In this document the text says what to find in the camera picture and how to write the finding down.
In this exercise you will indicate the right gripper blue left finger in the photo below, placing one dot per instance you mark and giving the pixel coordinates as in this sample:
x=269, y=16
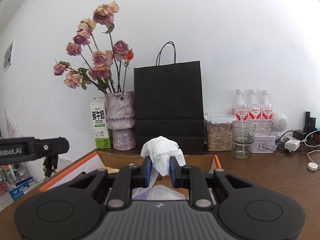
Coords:
x=146, y=168

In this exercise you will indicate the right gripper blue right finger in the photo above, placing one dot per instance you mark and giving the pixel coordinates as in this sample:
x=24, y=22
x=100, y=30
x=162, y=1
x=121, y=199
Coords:
x=176, y=175

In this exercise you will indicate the frosted plastic storage box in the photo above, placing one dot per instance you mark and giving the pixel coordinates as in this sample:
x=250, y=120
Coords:
x=163, y=193

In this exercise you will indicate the white tissue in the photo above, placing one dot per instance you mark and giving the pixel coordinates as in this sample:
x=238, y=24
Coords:
x=160, y=150

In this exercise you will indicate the purple knitted cloth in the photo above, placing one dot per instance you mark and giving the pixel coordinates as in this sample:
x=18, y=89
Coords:
x=142, y=193

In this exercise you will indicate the white yellow plush hamster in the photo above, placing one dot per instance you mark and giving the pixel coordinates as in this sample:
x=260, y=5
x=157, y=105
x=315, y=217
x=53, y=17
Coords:
x=111, y=170

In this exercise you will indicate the blue white paper packages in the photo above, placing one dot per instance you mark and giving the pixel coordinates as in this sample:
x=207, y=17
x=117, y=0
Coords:
x=17, y=192

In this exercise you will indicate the red pumpkin cardboard box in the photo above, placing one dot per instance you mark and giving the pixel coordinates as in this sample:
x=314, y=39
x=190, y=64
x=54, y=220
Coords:
x=113, y=159

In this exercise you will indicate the white green milk carton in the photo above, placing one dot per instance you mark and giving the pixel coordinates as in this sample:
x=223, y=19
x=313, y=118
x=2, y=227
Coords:
x=101, y=133

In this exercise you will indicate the clear jar of seeds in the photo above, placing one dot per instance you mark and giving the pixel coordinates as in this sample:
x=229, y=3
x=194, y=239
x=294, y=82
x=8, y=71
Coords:
x=219, y=132

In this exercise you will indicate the purple textured vase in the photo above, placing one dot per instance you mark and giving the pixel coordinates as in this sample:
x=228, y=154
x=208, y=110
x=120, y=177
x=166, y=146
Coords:
x=120, y=115

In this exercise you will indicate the black paper shopping bag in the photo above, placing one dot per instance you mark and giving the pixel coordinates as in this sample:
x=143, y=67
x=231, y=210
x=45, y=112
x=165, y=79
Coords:
x=169, y=103

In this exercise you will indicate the clear drinking glass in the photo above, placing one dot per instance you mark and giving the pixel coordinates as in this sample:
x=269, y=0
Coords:
x=243, y=135

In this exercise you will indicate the white printed tin box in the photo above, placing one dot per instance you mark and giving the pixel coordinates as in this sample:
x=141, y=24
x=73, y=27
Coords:
x=264, y=143

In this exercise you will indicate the left water bottle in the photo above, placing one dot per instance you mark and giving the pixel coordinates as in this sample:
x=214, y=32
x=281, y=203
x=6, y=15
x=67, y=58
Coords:
x=240, y=108

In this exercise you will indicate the water bottle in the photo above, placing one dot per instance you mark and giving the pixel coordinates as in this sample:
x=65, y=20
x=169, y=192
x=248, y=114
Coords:
x=254, y=109
x=266, y=112
x=240, y=108

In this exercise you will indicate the middle water bottle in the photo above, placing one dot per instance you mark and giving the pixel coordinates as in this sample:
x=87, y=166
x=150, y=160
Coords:
x=254, y=109

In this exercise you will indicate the right water bottle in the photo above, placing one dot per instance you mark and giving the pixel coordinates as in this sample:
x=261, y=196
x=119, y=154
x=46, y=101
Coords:
x=266, y=112

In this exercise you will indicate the black power strip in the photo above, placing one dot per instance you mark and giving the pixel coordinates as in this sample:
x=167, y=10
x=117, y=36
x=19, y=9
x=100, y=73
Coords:
x=308, y=140

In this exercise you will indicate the white round speaker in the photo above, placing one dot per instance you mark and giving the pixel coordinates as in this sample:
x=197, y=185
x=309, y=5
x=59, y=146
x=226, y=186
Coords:
x=280, y=123

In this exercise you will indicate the white charger plug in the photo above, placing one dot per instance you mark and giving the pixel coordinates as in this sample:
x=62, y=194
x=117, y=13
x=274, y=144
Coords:
x=292, y=145

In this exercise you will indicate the dried pink rose bouquet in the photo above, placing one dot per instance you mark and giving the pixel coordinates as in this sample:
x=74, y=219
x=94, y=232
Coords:
x=107, y=69

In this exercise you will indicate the black upright device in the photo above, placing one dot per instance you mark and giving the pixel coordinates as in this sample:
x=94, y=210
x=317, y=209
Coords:
x=310, y=123

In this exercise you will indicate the wall poster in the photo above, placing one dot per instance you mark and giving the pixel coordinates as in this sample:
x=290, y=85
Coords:
x=8, y=56

